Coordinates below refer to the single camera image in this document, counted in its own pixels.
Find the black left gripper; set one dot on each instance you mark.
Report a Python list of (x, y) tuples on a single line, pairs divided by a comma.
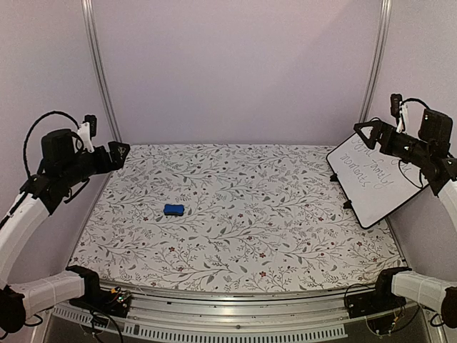
[(117, 162)]

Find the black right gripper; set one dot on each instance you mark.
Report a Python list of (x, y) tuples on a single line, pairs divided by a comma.
[(380, 128)]

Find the white whiteboard black frame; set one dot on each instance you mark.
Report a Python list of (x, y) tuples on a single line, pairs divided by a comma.
[(374, 184)]

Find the blue whiteboard eraser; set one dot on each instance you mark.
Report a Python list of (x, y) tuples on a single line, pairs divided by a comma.
[(176, 210)]

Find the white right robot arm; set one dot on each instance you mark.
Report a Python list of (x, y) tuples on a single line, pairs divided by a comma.
[(436, 294)]

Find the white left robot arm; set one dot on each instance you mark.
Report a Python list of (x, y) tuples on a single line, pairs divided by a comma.
[(38, 199)]

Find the floral patterned table mat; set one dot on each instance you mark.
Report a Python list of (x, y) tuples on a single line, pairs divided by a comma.
[(258, 219)]

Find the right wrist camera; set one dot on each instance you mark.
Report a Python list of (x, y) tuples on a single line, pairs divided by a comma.
[(395, 102)]

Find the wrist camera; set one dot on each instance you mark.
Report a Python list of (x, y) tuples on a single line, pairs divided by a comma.
[(395, 102), (91, 120)]

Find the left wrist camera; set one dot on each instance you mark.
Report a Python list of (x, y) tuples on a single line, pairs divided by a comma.
[(91, 120)]

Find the right aluminium frame post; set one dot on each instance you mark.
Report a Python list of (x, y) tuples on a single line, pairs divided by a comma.
[(380, 45)]

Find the aluminium frame post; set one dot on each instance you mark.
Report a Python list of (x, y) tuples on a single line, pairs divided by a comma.
[(97, 62), (380, 45)]

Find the left aluminium frame post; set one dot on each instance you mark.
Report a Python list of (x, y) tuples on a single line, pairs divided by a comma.
[(97, 62)]

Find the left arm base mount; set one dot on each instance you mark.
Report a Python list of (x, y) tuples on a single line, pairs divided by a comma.
[(114, 302)]

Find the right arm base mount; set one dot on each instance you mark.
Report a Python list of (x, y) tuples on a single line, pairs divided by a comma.
[(362, 304)]

